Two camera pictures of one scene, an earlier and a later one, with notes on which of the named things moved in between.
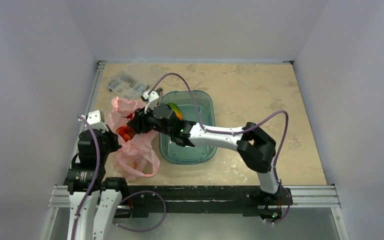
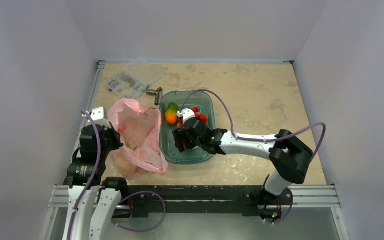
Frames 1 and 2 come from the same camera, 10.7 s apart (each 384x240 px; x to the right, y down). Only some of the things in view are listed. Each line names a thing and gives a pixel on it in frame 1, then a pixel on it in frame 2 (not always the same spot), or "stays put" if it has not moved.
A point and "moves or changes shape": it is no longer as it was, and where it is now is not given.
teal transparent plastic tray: x=172 y=152 stays put
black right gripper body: x=139 y=120 -> x=183 y=137
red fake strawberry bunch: x=125 y=132 moves or changes shape
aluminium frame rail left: x=100 y=67 stays put
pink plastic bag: x=137 y=155 moves or changes shape
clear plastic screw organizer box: x=138 y=76 stays put
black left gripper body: x=110 y=144 stays put
